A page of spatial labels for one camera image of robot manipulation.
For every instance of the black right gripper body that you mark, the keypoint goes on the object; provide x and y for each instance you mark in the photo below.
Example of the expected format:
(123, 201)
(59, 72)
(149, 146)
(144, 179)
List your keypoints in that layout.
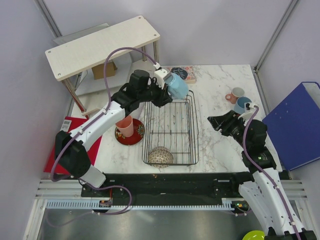
(235, 128)

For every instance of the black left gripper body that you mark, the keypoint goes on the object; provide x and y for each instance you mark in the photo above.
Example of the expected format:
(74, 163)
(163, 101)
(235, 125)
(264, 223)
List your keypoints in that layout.
(156, 94)

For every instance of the blue tumbler cup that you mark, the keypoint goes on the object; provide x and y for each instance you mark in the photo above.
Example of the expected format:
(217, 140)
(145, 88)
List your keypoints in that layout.
(240, 105)

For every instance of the light blue mug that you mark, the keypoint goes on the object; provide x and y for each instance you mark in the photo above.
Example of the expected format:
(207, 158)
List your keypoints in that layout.
(177, 87)

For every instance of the pink mug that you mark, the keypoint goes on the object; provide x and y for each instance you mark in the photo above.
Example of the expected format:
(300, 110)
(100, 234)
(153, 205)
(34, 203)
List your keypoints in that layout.
(236, 93)

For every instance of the red floral plate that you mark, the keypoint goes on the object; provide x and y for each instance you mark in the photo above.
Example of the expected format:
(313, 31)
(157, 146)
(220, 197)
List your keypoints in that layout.
(138, 134)

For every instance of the pink tumbler cup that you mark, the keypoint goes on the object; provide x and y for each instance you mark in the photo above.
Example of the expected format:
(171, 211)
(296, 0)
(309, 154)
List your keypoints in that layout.
(125, 126)

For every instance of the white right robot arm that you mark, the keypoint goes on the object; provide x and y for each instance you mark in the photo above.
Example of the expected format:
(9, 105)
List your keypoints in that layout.
(263, 191)

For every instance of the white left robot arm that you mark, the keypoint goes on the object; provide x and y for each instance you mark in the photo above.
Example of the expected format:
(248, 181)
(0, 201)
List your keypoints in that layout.
(71, 147)

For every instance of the floral cover book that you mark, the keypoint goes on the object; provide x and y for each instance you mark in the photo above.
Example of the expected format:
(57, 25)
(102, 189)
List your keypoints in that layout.
(187, 73)

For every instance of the patterned ceramic bowl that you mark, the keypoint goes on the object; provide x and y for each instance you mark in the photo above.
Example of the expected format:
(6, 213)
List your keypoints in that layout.
(160, 157)

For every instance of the blue binder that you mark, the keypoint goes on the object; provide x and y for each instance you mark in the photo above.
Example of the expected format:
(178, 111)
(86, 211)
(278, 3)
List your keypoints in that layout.
(294, 126)

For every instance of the cardboard box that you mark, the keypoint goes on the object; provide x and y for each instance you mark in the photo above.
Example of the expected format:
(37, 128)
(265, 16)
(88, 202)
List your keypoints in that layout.
(98, 71)

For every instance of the white wooden shelf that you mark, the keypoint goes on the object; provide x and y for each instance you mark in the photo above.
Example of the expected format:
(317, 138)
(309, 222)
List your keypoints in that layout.
(72, 62)

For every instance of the green plate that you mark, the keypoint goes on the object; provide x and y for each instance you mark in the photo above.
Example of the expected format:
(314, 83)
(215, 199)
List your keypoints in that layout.
(254, 235)

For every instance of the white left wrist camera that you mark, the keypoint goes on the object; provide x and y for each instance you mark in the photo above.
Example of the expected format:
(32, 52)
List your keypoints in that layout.
(161, 74)

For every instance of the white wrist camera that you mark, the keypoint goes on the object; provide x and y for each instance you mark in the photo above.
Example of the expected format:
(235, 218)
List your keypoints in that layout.
(161, 74)
(249, 111)

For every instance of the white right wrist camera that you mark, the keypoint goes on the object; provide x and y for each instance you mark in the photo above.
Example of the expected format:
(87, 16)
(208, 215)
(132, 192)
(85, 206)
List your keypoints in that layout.
(249, 111)

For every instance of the black wire dish rack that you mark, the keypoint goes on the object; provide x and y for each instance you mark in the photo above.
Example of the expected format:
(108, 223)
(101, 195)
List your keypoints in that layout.
(173, 127)

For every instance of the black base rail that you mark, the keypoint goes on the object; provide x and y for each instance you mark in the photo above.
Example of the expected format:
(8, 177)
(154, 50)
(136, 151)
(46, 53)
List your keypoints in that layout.
(171, 188)

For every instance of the white slotted cable duct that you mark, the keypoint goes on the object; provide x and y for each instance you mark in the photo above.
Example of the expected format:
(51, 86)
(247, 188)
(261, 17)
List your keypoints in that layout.
(102, 205)

